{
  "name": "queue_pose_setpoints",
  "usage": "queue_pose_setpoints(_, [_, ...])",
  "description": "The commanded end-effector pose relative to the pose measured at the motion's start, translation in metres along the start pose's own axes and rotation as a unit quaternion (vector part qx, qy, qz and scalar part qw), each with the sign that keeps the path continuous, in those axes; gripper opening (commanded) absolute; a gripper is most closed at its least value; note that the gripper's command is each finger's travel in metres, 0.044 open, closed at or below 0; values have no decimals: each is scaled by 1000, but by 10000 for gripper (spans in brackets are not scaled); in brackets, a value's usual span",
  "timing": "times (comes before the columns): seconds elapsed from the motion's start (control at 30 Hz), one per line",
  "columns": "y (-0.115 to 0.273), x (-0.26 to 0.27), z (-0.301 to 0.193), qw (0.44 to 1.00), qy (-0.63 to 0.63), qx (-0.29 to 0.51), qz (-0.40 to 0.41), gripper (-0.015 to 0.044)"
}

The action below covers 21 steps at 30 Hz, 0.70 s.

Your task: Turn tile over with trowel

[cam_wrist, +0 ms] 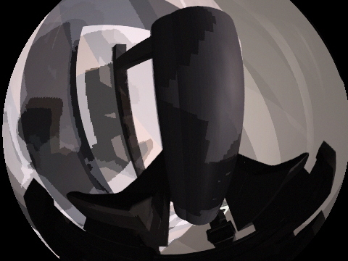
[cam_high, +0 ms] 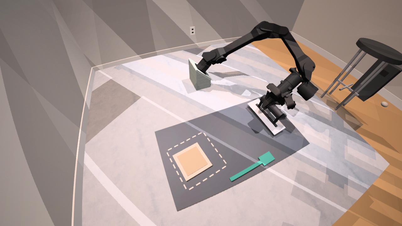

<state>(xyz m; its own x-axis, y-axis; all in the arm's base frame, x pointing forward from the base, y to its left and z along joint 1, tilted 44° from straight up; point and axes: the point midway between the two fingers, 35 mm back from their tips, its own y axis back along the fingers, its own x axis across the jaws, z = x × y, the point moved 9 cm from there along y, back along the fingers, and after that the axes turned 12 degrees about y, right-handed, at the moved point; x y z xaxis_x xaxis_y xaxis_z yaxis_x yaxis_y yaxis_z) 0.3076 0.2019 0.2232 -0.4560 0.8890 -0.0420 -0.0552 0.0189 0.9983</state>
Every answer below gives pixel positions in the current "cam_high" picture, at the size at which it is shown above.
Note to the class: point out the dark grey flat mat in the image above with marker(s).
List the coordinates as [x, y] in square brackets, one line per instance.
[239, 136]

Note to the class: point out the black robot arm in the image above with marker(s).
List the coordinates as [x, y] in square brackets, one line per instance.
[264, 30]

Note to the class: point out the peach square tile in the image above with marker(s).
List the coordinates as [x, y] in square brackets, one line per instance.
[192, 161]

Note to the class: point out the teal small trowel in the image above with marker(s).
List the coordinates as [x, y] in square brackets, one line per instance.
[264, 160]

